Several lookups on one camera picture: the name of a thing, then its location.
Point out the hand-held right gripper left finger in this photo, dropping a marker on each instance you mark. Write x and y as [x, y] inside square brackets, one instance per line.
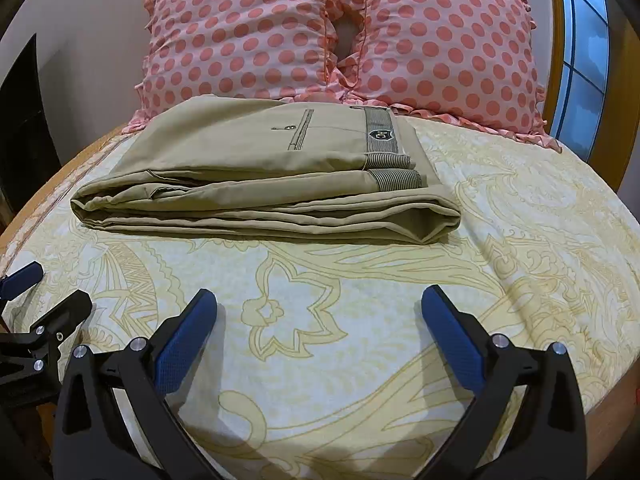
[182, 340]

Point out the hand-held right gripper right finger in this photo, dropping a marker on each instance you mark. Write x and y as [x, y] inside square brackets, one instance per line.
[457, 335]

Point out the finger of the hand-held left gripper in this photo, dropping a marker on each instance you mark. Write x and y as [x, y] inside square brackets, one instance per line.
[21, 277]
[60, 316]

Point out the khaki pants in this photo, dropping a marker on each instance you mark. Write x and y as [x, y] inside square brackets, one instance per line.
[260, 170]

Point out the yellow floral bed sheet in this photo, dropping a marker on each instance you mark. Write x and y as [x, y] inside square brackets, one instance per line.
[380, 310]

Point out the dark furniture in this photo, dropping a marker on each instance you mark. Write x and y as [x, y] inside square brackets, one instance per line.
[22, 120]

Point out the pink polka dot pillow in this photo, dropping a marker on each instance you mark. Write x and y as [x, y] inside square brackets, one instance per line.
[445, 45]
[235, 35]

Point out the window with wooden frame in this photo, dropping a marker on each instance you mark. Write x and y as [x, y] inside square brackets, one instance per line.
[582, 60]

